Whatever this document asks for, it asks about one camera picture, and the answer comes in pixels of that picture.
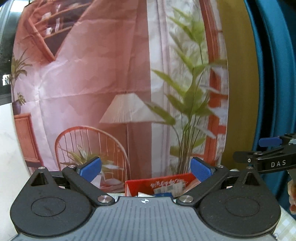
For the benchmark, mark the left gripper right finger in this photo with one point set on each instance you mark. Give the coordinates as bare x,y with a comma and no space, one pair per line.
210,177

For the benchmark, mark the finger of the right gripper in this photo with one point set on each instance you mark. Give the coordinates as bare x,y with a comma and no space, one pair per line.
254,157
270,142

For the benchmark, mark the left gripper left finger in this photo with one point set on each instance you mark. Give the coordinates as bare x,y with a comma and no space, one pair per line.
80,178

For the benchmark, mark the packaged bread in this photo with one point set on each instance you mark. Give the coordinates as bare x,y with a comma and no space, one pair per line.
193,184

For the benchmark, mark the blue white tissue pack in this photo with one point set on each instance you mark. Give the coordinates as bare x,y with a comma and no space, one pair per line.
166,194

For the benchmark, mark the white knotted cloth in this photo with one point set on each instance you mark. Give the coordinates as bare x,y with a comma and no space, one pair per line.
140,194

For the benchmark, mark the printed living room backdrop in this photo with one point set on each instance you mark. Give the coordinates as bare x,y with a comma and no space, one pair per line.
141,84

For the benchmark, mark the person right hand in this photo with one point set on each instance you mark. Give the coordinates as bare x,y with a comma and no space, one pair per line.
291,189

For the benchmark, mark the red strawberry cardboard box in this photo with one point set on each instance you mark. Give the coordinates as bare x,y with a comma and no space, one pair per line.
174,184

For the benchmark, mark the green checked tablecloth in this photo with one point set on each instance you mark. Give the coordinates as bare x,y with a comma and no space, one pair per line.
286,228

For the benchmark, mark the teal curtain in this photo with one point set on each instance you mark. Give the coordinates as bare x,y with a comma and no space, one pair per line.
273,25

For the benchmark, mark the dark window frame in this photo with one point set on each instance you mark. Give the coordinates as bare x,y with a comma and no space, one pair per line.
10,15

